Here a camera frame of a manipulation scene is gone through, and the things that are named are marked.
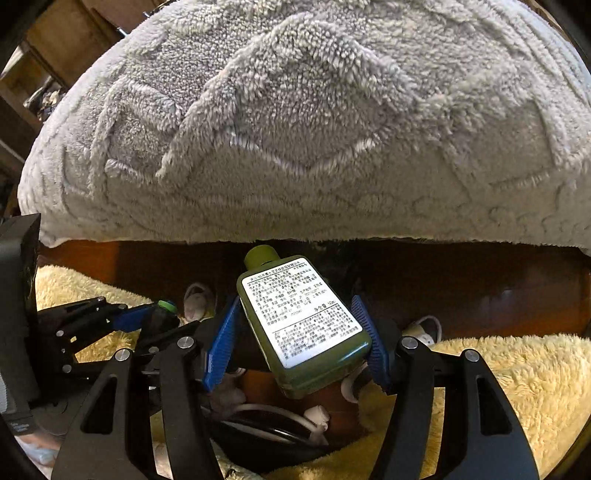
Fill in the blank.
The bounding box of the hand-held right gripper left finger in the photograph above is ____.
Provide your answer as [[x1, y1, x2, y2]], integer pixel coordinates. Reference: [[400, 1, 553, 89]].
[[51, 295, 245, 480]]

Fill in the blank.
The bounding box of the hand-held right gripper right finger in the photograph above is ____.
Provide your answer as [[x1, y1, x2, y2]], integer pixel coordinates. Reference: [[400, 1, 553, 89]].
[[350, 295, 541, 480]]

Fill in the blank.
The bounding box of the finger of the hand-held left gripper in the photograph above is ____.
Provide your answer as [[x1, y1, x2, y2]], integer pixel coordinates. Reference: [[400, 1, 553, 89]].
[[38, 296, 158, 343], [55, 322, 205, 385]]

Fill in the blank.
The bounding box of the small dark green-capped bottle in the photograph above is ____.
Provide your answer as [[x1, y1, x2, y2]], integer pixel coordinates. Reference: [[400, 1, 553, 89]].
[[151, 299, 182, 343]]

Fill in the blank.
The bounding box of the green bottle with white label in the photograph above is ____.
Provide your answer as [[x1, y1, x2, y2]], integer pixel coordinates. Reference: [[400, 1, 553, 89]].
[[236, 244, 374, 400]]

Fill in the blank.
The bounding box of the black trash bin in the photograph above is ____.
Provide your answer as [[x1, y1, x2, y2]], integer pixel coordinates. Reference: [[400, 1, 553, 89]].
[[207, 415, 352, 476]]

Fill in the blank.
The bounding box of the white slipper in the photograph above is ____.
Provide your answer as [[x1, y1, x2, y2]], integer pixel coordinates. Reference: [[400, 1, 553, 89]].
[[401, 315, 443, 348]]

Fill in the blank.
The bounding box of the yellow fluffy blanket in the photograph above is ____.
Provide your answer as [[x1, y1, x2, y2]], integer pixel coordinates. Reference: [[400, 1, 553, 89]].
[[34, 265, 585, 480]]

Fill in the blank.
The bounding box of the grey fluffy cushion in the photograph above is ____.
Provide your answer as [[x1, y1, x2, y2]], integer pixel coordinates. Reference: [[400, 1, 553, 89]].
[[17, 0, 591, 256]]

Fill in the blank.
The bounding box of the brown wooden cabinet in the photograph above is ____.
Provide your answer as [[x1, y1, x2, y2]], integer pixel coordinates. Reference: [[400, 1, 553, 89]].
[[0, 0, 155, 185]]

